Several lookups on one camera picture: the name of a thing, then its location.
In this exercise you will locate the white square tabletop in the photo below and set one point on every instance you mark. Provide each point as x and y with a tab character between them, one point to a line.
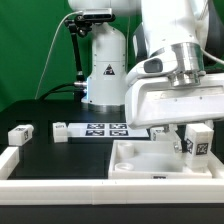
138	159

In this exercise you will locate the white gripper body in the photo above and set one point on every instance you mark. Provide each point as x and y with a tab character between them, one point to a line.
153	101

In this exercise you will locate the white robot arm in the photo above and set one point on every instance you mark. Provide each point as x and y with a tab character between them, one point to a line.
172	40

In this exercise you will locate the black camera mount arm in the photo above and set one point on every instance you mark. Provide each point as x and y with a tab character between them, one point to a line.
77	28

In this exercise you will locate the white marker sheet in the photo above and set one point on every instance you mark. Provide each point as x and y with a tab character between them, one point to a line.
111	130

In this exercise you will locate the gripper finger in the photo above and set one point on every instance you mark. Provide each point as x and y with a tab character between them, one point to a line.
171	134

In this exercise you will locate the white U-shaped fence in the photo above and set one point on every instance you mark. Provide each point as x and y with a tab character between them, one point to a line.
93	192

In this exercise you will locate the grey camera on mount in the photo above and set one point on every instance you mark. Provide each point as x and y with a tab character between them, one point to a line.
97	14

